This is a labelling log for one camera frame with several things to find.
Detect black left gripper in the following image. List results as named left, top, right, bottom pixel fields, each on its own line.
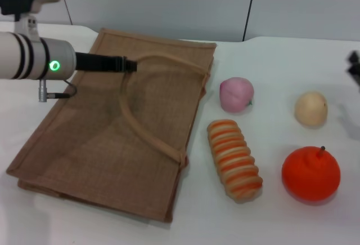
left=74, top=52, right=138, bottom=74

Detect brown jute handbag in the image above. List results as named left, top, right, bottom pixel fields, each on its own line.
left=6, top=28, right=218, bottom=224

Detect pink peach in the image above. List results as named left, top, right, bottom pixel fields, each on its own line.
left=219, top=77, right=255, bottom=113

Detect beige pear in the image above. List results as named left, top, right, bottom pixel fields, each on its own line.
left=294, top=91, right=329, bottom=128

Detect orange persimmon with stem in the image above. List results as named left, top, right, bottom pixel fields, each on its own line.
left=281, top=145, right=341, bottom=201

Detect orange striped bread loaf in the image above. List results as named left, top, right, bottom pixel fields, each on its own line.
left=207, top=119, right=264, bottom=202

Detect dark vertical wall strip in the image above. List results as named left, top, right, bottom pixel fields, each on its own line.
left=241, top=0, right=259, bottom=42

